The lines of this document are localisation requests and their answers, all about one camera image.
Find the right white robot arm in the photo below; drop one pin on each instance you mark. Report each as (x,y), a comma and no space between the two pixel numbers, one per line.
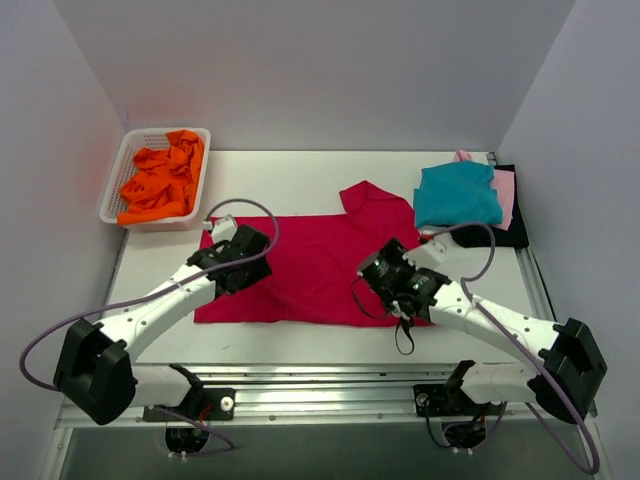
(556,366)

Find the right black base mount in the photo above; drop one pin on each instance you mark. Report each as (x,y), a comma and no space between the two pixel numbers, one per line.
(446,399)

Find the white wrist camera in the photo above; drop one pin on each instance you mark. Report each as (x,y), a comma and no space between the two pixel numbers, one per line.
(430,253)
(221,229)

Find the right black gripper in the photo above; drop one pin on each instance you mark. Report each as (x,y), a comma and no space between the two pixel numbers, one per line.
(376,268)

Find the crumpled orange t-shirt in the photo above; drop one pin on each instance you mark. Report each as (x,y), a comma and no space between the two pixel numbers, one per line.
(166,182)

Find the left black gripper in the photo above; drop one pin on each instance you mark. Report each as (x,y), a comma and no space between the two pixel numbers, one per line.
(256,245)

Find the folded teal t-shirt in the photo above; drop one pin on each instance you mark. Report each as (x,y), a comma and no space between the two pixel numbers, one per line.
(433,198)

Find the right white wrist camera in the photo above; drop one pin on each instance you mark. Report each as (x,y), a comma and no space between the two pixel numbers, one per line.
(430,253)

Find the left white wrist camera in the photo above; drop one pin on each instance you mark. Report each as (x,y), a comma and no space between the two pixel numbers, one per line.
(221,229)

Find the folded black t-shirt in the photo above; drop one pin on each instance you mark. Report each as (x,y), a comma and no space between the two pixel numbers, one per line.
(514,237)

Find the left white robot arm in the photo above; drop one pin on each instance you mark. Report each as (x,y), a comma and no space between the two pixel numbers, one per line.
(97,368)

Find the white plastic basket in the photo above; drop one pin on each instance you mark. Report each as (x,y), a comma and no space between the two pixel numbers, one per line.
(124,169)

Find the aluminium rail frame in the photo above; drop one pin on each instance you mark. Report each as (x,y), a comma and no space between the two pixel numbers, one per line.
(342,380)

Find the folded pink t-shirt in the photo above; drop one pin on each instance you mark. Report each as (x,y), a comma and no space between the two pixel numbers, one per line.
(504,192)

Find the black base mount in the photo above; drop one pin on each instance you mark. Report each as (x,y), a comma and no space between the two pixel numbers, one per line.
(173,392)
(446,399)

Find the crimson red t-shirt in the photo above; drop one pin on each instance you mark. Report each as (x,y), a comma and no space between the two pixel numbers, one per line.
(314,265)

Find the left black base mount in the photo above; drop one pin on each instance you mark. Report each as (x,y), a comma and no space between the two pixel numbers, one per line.
(173,392)

